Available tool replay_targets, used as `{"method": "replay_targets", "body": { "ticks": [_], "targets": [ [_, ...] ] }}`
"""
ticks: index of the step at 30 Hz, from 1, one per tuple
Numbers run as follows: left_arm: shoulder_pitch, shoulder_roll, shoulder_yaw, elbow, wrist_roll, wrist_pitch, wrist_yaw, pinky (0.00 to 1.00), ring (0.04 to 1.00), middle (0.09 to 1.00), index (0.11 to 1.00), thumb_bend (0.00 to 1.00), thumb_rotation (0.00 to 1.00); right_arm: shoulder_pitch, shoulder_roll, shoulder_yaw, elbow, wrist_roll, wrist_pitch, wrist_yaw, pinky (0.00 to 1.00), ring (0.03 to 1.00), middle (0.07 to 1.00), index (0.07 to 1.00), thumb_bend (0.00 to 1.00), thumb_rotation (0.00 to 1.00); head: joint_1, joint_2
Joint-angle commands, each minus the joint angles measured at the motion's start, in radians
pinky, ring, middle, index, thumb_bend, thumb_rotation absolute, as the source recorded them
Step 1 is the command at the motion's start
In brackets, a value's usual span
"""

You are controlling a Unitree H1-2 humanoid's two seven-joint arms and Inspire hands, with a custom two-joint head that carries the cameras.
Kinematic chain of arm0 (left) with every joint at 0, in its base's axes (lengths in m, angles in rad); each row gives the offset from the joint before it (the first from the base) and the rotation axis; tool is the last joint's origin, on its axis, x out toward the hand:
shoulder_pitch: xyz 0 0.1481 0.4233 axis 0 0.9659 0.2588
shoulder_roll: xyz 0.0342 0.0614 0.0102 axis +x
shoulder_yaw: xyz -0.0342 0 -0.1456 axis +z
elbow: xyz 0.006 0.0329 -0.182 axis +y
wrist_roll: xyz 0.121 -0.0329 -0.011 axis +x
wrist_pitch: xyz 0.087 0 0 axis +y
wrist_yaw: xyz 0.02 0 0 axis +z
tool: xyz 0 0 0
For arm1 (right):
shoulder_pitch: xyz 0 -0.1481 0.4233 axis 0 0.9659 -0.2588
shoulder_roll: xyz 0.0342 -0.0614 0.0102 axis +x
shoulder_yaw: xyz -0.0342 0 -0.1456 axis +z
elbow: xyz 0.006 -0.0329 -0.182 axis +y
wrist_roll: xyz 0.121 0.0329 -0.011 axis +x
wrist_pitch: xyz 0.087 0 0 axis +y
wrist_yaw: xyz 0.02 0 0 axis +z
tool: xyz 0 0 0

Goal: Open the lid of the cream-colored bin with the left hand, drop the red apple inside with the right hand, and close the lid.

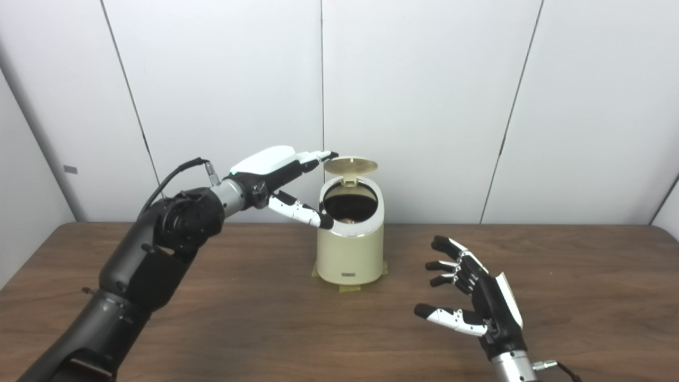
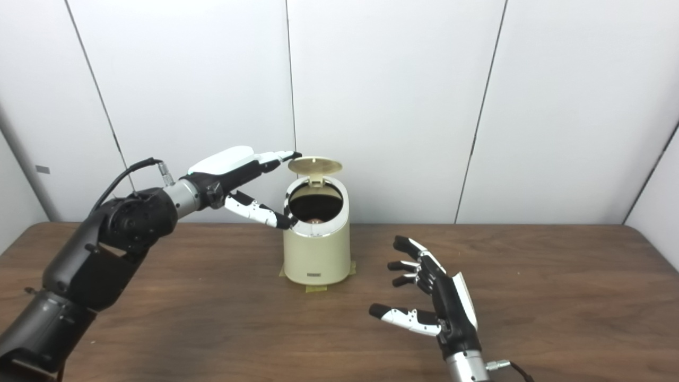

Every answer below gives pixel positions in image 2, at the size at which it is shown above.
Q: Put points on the cream-colored lidded bin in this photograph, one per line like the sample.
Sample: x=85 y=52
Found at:
x=316 y=254

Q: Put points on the red apple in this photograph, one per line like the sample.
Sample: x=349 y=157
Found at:
x=314 y=219

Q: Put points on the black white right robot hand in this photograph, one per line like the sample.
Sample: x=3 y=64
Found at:
x=453 y=313

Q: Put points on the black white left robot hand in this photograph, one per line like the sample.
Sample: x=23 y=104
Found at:
x=223 y=170

